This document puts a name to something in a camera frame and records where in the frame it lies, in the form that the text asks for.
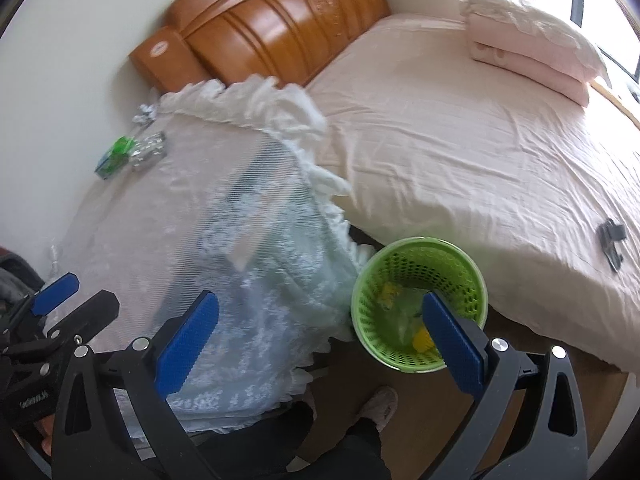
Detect green plastic mesh basket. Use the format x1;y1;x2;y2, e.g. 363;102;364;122
350;236;489;374

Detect white lace tablecloth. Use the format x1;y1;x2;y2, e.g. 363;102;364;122
50;75;377;437

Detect blue and white carton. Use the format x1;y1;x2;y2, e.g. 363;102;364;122
95;152;124;181

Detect grey jacket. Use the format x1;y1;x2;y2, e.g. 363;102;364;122
0;247;47;312

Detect person's leg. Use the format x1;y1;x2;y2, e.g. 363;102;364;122
200;400;394;480

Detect crumpled green plastic wrapper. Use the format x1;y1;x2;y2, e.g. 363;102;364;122
111;135;137;161

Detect silver blister pack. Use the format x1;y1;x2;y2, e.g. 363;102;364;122
128;131;169;171

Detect grey metal clip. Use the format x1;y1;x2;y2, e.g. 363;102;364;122
597;218;629;274

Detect crumpled silver foil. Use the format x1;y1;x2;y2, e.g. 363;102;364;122
132;102;161;129

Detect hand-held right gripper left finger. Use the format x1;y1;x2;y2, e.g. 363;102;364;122
50;290;221;480

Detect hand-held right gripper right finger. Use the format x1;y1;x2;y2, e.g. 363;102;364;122
421;290;589;480

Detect person's left hand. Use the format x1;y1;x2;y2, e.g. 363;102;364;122
37;414;57;457

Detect bed with pink sheet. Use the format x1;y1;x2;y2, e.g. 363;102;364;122
304;12;640;377

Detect white frilled pillow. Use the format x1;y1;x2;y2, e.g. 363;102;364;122
458;0;612;87

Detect folded pink quilt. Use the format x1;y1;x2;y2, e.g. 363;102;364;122
467;12;594;108

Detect carved wooden headboard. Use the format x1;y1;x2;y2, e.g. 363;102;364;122
129;0;392;97

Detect clear bag with paper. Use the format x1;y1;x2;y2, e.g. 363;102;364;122
391;296;427;346

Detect window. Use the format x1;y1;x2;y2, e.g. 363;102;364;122
570;0;640;86

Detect person's shoe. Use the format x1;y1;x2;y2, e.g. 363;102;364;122
357;386;400;434

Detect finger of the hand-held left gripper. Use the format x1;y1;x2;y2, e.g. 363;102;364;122
30;272;81;317
42;290;121;350

